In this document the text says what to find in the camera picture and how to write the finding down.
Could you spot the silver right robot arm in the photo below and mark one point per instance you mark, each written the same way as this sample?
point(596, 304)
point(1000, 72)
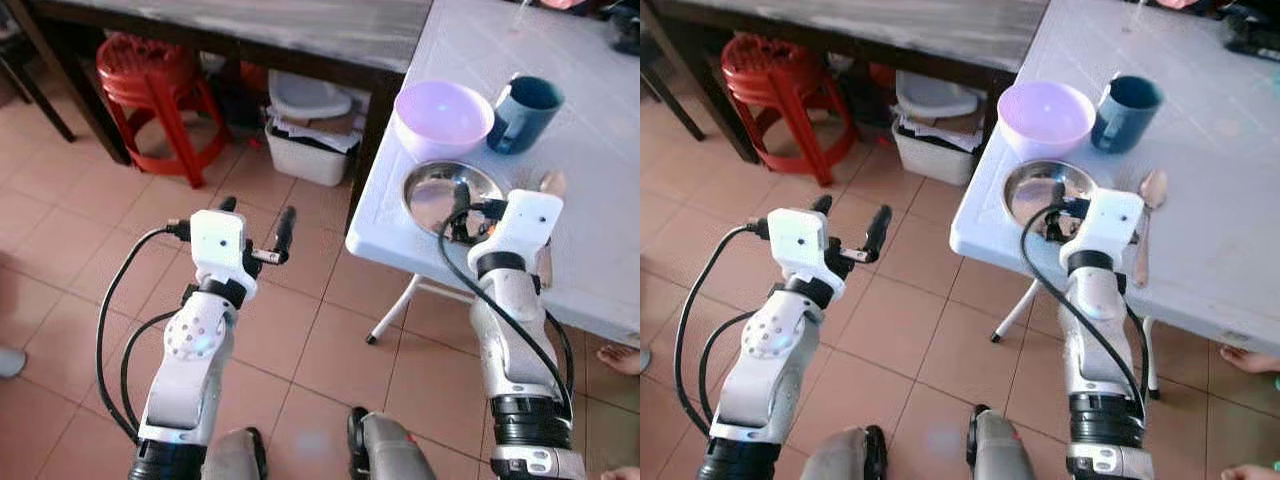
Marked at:
point(1095, 350)
point(510, 350)

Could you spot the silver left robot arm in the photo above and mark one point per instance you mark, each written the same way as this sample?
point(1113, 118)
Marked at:
point(190, 370)
point(765, 370)

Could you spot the stainless steel bowl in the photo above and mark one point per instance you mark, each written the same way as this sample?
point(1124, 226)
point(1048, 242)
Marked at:
point(430, 190)
point(1028, 190)

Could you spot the white plastic storage bin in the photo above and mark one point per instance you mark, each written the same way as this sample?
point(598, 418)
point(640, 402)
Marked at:
point(305, 160)
point(930, 160)

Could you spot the pink plastic bowl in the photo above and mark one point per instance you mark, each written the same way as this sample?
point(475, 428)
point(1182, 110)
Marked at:
point(442, 115)
point(1045, 115)

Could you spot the metal spoon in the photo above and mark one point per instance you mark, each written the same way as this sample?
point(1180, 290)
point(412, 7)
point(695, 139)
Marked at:
point(1153, 187)
point(552, 183)

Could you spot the dark blue cup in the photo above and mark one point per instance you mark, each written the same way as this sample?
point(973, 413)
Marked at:
point(522, 115)
point(1124, 115)

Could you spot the white plastic lid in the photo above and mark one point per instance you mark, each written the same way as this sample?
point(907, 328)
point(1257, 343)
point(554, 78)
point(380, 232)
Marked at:
point(935, 95)
point(305, 95)

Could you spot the white folding table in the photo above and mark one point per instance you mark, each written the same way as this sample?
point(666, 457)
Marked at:
point(1210, 170)
point(590, 150)

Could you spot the red plastic stool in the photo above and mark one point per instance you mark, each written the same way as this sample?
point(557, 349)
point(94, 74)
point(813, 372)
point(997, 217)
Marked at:
point(150, 75)
point(775, 75)

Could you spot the dark chair leg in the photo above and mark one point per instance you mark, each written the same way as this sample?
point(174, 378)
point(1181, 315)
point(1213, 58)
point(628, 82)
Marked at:
point(45, 100)
point(680, 110)

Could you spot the dark wooden table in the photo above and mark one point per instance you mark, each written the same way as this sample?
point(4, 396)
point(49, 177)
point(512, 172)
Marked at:
point(250, 30)
point(880, 25)

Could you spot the person's bare foot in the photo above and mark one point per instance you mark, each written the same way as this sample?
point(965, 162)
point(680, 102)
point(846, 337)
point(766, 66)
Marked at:
point(1250, 358)
point(620, 358)
point(622, 473)
point(1250, 472)

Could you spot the grey left robot leg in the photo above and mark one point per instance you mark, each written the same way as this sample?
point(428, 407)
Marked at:
point(845, 455)
point(235, 455)

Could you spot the grey robot leg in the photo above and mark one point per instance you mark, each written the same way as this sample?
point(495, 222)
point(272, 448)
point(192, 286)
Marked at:
point(845, 455)
point(235, 455)
point(390, 450)
point(1005, 450)

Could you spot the black device on table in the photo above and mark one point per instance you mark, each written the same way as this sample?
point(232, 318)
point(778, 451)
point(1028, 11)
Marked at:
point(1255, 35)
point(626, 30)

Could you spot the grey right robot leg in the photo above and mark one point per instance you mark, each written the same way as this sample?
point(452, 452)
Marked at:
point(390, 450)
point(1005, 450)

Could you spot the grey slipper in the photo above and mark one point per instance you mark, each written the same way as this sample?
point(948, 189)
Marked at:
point(10, 362)

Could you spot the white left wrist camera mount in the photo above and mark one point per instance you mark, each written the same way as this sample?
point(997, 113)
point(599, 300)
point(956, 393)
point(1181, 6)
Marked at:
point(796, 238)
point(218, 240)

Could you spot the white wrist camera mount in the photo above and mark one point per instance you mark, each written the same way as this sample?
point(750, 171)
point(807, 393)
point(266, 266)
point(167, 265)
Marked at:
point(796, 238)
point(1108, 225)
point(522, 225)
point(218, 240)

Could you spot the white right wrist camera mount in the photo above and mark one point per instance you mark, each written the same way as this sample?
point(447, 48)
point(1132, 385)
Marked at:
point(522, 225)
point(1108, 225)

